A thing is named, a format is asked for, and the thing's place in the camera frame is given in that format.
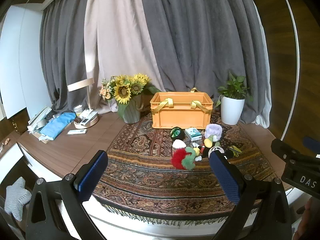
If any orange plastic crate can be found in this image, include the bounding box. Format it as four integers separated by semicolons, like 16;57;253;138
150;88;214;130

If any sunflower bouquet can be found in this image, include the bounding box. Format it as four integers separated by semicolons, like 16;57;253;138
99;73;162;105

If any white cabinet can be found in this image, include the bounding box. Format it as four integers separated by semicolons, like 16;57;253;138
0;4;53;120

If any black red yellow plush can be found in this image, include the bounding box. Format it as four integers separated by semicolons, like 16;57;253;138
192;145;208;162

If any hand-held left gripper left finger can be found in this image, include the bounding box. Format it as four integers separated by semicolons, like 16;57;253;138
26;150;108;240

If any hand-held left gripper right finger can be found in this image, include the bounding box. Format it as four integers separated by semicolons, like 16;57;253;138
209;151;293;240

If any green leafy plant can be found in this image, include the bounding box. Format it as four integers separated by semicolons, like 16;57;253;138
214;72;253;108

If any green ribbed vase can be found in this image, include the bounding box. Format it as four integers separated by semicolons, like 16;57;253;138
117;95;142;124

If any wooden table lamp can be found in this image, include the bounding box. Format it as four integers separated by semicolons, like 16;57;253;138
67;78;99;130

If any green ball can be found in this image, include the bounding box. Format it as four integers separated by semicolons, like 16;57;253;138
170;127;185;140

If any panda plush toy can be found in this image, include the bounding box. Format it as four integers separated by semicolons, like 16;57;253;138
209;146;233;159

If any red and green plush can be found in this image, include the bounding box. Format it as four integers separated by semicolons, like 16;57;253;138
171;147;197;171

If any blue fabric bag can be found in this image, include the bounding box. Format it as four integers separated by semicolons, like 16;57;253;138
40;112;77;140

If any striped star cushion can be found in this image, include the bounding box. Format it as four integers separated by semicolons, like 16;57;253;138
4;177;32;222

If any stack of white boards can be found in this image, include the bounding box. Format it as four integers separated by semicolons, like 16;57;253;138
27;106;54;133

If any grey curtain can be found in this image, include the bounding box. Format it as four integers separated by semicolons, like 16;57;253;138
139;0;272;128
40;0;100;110

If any beige curtain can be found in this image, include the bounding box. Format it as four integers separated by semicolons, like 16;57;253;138
85;0;165;114

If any purple fluffy cloth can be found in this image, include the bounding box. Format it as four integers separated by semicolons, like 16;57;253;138
205;124;223;140

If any white plush toy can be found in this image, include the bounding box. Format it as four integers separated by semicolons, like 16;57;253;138
172;140;187;154

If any white plant pot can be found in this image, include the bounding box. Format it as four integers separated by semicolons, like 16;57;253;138
220;95;245;125

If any patterned fringed rug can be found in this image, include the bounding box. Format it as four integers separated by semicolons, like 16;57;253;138
91;110;288;227

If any yellow plush toy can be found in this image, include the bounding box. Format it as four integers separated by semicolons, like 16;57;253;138
204;135;218;149

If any person's right hand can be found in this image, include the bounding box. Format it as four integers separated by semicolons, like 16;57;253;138
296;197;320;240

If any tissue packet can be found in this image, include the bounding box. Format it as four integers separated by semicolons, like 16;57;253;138
185;127;202;142

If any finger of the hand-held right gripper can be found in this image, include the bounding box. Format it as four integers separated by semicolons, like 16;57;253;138
271;139;320;167
303;137;320;153

